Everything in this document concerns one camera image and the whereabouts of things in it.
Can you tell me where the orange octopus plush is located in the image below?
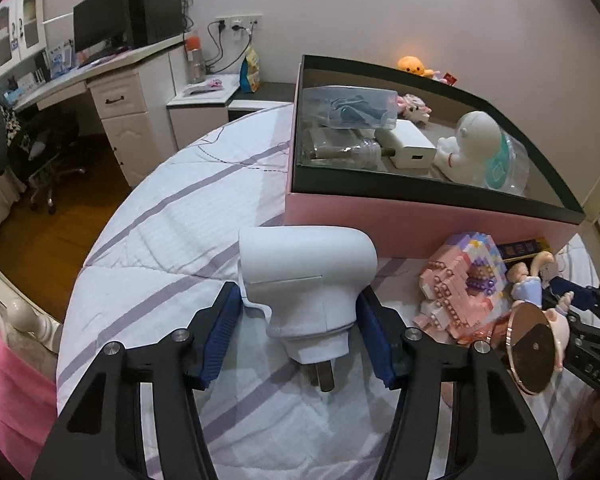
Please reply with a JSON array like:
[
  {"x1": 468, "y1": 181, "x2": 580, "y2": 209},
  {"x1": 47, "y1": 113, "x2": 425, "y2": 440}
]
[{"x1": 397, "y1": 55, "x2": 436, "y2": 79}]

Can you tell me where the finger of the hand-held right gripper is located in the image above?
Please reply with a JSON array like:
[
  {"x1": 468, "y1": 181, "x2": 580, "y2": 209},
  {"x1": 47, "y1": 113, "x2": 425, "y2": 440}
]
[
  {"x1": 542, "y1": 276, "x2": 600, "y2": 314},
  {"x1": 568, "y1": 310, "x2": 600, "y2": 343}
]

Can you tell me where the white wall socket strip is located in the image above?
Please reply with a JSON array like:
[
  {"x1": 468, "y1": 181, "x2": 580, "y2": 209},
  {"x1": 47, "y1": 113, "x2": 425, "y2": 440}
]
[{"x1": 214, "y1": 13, "x2": 264, "y2": 31}]

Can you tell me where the small doll figurine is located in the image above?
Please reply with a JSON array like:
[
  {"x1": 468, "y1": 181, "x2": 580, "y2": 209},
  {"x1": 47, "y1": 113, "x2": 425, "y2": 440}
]
[{"x1": 507, "y1": 251, "x2": 575, "y2": 373}]

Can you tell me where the white wooden bed frame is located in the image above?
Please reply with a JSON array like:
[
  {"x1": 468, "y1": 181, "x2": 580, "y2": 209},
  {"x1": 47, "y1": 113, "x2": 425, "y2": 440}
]
[{"x1": 0, "y1": 246, "x2": 64, "y2": 357}]

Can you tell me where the white plug adapter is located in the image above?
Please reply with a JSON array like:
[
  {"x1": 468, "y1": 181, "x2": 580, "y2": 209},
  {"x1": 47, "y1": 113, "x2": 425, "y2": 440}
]
[{"x1": 237, "y1": 224, "x2": 380, "y2": 394}]

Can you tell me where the small glass jar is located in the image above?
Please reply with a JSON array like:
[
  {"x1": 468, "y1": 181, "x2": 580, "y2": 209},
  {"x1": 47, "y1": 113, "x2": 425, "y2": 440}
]
[{"x1": 302, "y1": 127, "x2": 397, "y2": 164}]

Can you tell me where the white nightstand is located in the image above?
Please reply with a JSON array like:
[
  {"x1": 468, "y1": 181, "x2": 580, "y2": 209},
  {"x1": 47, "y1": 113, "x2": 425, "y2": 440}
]
[{"x1": 166, "y1": 73, "x2": 242, "y2": 152}]

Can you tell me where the pink fleece blanket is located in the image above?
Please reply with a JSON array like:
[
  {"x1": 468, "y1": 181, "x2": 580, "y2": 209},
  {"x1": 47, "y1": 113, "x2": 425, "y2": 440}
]
[{"x1": 0, "y1": 287, "x2": 59, "y2": 463}]

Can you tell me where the teal round clear container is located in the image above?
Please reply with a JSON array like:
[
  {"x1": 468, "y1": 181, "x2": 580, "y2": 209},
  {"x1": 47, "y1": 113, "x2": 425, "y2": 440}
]
[{"x1": 480, "y1": 129, "x2": 531, "y2": 197}]

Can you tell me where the white desk with drawers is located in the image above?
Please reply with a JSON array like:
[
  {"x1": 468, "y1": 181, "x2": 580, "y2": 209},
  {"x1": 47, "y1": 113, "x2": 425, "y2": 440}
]
[{"x1": 9, "y1": 32, "x2": 197, "y2": 189}]

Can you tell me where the black keyboard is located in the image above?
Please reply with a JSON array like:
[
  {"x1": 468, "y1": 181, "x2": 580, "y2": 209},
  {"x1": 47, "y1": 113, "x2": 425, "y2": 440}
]
[{"x1": 77, "y1": 45, "x2": 131, "y2": 67}]

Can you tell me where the black computer tower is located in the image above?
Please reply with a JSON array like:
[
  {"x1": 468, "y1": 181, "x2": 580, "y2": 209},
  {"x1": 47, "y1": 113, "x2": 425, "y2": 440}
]
[{"x1": 126, "y1": 0, "x2": 185, "y2": 47}]

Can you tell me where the rose gold round jar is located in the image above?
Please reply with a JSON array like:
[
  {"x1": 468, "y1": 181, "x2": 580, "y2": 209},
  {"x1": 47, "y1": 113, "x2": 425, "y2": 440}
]
[{"x1": 505, "y1": 304, "x2": 554, "y2": 396}]

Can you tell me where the small pink toy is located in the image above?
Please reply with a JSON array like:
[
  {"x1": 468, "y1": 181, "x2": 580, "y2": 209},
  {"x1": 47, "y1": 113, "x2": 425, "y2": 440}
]
[{"x1": 397, "y1": 93, "x2": 434, "y2": 124}]

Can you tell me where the clear plastic box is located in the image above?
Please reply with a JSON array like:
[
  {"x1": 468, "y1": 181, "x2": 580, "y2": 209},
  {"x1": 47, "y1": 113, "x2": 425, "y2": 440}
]
[{"x1": 302, "y1": 84, "x2": 400, "y2": 132}]

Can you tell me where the white glass-door cabinet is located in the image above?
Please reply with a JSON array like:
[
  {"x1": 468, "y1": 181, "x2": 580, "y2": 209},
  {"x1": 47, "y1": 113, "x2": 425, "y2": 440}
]
[{"x1": 0, "y1": 0, "x2": 46, "y2": 79}]

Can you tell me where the pink flat package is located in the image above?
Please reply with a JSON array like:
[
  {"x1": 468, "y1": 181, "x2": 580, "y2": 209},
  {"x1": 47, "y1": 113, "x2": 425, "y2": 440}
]
[{"x1": 182, "y1": 75, "x2": 226, "y2": 97}]

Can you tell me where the black computer monitor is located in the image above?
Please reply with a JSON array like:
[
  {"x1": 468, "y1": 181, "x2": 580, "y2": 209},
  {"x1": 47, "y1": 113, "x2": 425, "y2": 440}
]
[{"x1": 72, "y1": 0, "x2": 131, "y2": 54}]

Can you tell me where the black power cable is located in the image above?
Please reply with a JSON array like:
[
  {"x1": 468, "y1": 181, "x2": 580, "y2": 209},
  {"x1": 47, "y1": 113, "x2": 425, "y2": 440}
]
[{"x1": 202, "y1": 19, "x2": 229, "y2": 74}]

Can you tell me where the blue and yellow snack bag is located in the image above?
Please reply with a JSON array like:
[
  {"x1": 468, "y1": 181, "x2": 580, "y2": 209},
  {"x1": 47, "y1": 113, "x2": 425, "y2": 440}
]
[{"x1": 238, "y1": 45, "x2": 262, "y2": 94}]

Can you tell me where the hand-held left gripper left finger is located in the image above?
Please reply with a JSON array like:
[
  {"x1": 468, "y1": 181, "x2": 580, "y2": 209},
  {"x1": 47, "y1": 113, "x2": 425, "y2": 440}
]
[{"x1": 30, "y1": 281, "x2": 244, "y2": 480}]

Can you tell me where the low black-top cabinet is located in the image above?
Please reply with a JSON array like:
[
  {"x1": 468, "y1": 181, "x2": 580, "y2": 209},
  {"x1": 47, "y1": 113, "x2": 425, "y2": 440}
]
[{"x1": 227, "y1": 81, "x2": 296, "y2": 122}]

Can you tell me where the clear bottle with orange cap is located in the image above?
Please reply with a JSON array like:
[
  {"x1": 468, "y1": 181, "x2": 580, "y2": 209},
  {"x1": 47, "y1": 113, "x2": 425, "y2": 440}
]
[{"x1": 184, "y1": 34, "x2": 204, "y2": 84}]

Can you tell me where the pink storage box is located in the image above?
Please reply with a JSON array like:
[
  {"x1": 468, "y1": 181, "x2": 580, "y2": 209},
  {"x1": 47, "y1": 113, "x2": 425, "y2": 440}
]
[{"x1": 283, "y1": 53, "x2": 587, "y2": 259}]

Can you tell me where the black office chair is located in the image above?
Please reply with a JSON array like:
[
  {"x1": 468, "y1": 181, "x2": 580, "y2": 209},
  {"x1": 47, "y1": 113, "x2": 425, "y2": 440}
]
[{"x1": 9, "y1": 109, "x2": 89, "y2": 214}]

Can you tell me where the white round-headed figurine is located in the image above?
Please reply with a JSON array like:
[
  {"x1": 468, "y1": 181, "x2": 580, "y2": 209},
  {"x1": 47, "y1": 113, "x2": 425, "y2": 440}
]
[{"x1": 434, "y1": 109, "x2": 506, "y2": 187}]

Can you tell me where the dark rectangular flat box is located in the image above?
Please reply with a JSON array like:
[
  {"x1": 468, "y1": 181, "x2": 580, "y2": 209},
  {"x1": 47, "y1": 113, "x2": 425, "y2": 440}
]
[{"x1": 494, "y1": 237, "x2": 551, "y2": 264}]

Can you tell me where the white striped quilt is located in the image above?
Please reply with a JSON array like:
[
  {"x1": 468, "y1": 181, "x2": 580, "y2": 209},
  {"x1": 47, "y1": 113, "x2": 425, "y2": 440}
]
[{"x1": 55, "y1": 102, "x2": 600, "y2": 480}]

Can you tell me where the white square charger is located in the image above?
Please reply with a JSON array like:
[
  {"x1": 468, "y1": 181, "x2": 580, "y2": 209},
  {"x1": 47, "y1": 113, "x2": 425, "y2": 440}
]
[{"x1": 374, "y1": 118, "x2": 437, "y2": 170}]

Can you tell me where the pink building block toy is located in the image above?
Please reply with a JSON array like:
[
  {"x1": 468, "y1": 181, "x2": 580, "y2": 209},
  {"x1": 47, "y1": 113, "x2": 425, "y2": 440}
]
[{"x1": 412, "y1": 232, "x2": 512, "y2": 347}]

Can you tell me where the row of books and files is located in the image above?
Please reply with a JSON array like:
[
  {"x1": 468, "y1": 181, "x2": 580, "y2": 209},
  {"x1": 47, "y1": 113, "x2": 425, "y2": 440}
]
[{"x1": 15, "y1": 39, "x2": 76, "y2": 92}]

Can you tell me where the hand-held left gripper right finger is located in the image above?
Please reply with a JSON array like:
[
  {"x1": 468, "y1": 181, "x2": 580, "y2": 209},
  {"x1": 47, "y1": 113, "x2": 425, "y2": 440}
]
[{"x1": 355, "y1": 287, "x2": 559, "y2": 480}]

